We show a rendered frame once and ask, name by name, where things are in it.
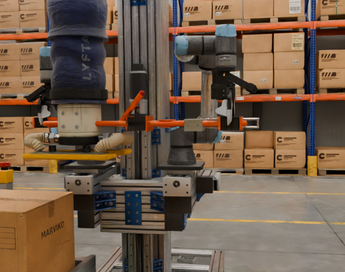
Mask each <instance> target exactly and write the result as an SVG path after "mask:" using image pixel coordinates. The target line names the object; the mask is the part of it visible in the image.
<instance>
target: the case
mask: <svg viewBox="0 0 345 272"><path fill-rule="evenodd" d="M74 267H75V234H74V212H73V192H56V191H24V190H8V189H0V272H70V271H71V270H72V269H73V268H74Z"/></svg>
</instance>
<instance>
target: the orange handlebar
mask: <svg viewBox="0 0 345 272"><path fill-rule="evenodd" d="M95 125H96V126H126V121H96V123H95ZM202 125H203V126H218V120H203V122H202ZM246 125H247V121H245V120H242V126H246ZM43 126H58V120H53V121H44V122H43ZM148 126H159V128H173V127H176V126H184V120H175V119H162V120H152V121H148Z"/></svg>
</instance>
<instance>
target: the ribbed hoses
mask: <svg viewBox="0 0 345 272"><path fill-rule="evenodd" d="M44 133H47V132H43V133H33V134H30V135H27V136H26V137H25V138H24V145H25V146H27V147H30V148H33V149H34V151H36V152H40V151H42V150H43V149H44V148H45V147H44V145H43V144H41V143H42V142H43V143H44V142H45V143H46V140H45V134H44ZM112 135H113V136H111V137H109V138H106V139H103V140H100V142H98V143H97V144H96V146H95V147H94V151H95V152H96V153H104V152H105V150H106V149H109V148H112V147H116V146H118V145H119V144H121V147H120V148H122V147H123V146H125V145H129V144H131V143H132V142H133V139H134V138H133V135H132V134H130V133H115V134H112Z"/></svg>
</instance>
